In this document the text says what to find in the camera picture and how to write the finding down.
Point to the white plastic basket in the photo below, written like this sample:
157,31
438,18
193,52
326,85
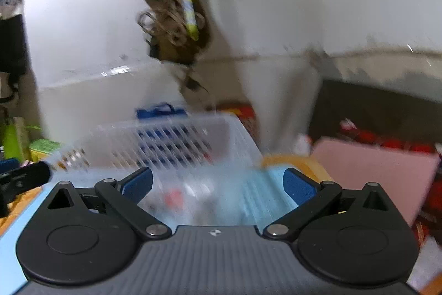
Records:
193,143

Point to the orange-yellow cloth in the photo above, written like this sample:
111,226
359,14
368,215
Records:
310,167

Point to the red box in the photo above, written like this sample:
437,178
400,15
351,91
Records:
243,118

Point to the green bottle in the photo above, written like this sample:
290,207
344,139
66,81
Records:
10,139

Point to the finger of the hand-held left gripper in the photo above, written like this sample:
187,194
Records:
29,174

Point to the pink board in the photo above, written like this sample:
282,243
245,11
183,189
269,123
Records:
373,174

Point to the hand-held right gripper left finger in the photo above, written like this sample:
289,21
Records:
138,183

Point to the brown hanging bundle with rings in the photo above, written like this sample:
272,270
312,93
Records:
176,39

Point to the light blue mat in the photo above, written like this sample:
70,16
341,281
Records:
8,246

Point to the black hanging garment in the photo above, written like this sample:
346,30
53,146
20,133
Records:
12,46

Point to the green box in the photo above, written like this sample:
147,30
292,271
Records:
43,148

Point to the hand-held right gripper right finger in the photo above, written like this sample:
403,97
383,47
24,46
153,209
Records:
297,187

